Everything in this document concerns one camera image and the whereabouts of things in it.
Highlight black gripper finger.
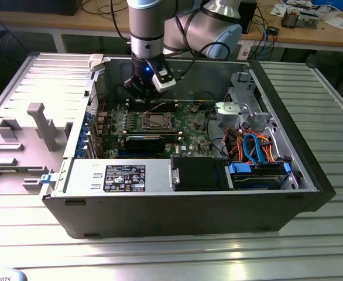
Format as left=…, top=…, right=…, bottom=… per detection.
left=123, top=74, right=147, bottom=102
left=145, top=86, right=163, bottom=104

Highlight silver CPU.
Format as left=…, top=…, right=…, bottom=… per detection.
left=148, top=115, right=168, bottom=127

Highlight metal socket cover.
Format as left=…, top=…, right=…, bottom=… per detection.
left=141, top=112, right=174, bottom=132

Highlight black RAM slot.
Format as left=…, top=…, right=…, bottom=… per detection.
left=126, top=105, right=178, bottom=113
left=126, top=100, right=178, bottom=107
left=125, top=129, right=183, bottom=139

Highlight CPU heat sink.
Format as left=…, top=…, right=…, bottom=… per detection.
left=281, top=8, right=300, bottom=29

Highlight beige case latch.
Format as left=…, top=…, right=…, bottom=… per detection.
left=87, top=53, right=105, bottom=72

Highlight black graphics card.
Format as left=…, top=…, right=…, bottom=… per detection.
left=124, top=135, right=166, bottom=155

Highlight green motherboard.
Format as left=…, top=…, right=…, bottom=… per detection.
left=95, top=100, right=227, bottom=160

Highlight wooden desk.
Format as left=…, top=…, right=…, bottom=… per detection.
left=0, top=0, right=343, bottom=54

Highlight silver disk bay cage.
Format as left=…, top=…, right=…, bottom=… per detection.
left=225, top=71, right=260, bottom=105

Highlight white paper label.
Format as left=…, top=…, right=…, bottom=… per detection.
left=238, top=44, right=251, bottom=60

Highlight silver power supply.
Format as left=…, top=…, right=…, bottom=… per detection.
left=50, top=159, right=174, bottom=197

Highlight black PC case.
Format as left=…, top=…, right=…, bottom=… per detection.
left=41, top=52, right=337, bottom=239

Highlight black computer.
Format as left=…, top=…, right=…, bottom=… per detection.
left=0, top=0, right=81, bottom=16

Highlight black upright box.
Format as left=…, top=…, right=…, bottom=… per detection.
left=239, top=0, right=259, bottom=35

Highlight grey parts rack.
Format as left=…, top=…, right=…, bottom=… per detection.
left=0, top=102, right=74, bottom=196

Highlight hard disk in blue carrier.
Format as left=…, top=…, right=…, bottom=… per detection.
left=224, top=162, right=292, bottom=191

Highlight white printed paper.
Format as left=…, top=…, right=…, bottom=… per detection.
left=270, top=2, right=291, bottom=16

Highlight grey metal box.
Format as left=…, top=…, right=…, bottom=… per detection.
left=299, top=11, right=320, bottom=29

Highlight blue box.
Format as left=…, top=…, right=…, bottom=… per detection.
left=311, top=0, right=343, bottom=9

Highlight white paper sheets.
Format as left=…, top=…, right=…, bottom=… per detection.
left=323, top=16, right=343, bottom=30

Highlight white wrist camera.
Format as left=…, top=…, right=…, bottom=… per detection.
left=151, top=67, right=177, bottom=94

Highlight silver metal bracket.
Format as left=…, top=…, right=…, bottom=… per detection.
left=214, top=101, right=275, bottom=131

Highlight blue flat wire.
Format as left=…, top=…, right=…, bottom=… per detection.
left=242, top=132, right=268, bottom=165

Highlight orange wire bundle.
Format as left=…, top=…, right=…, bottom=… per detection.
left=225, top=130, right=277, bottom=164

